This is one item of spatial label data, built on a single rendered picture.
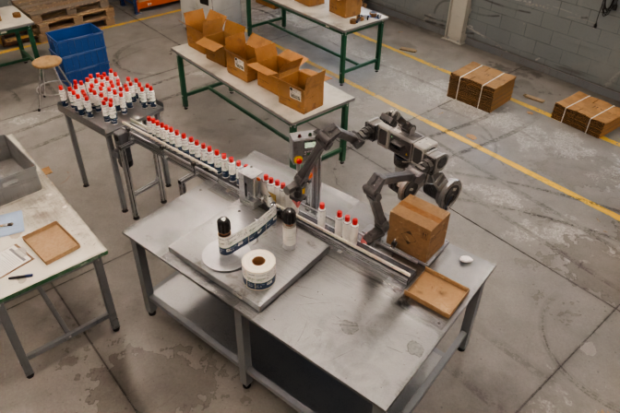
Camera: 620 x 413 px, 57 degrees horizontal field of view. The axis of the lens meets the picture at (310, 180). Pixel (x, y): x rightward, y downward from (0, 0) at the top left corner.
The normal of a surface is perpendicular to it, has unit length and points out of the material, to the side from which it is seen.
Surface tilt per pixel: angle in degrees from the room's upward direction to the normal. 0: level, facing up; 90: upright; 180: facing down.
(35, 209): 0
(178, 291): 0
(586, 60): 90
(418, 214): 0
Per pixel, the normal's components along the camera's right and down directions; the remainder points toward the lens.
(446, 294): 0.02, -0.81
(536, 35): -0.76, 0.37
